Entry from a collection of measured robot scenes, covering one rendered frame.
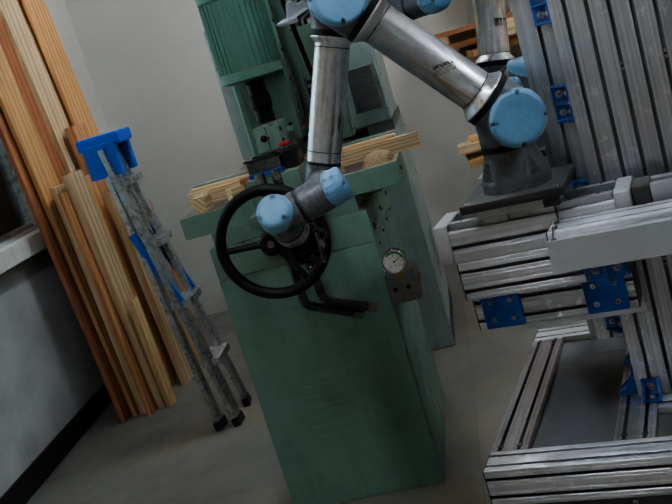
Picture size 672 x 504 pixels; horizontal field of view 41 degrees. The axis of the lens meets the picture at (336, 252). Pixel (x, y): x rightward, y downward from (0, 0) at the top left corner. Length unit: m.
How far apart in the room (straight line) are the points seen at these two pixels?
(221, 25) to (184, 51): 2.54
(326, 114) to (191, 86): 3.09
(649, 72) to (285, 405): 1.28
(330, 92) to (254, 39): 0.56
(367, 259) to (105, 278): 1.66
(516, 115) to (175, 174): 3.45
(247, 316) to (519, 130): 1.01
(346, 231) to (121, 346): 1.67
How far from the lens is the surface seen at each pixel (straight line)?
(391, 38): 1.79
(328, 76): 1.92
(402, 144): 2.47
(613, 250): 1.85
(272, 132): 2.47
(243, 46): 2.43
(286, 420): 2.57
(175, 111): 5.01
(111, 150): 3.29
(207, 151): 4.99
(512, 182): 1.95
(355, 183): 2.34
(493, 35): 2.55
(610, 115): 2.10
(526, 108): 1.81
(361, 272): 2.39
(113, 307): 3.83
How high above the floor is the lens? 1.21
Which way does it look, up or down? 12 degrees down
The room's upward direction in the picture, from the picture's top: 17 degrees counter-clockwise
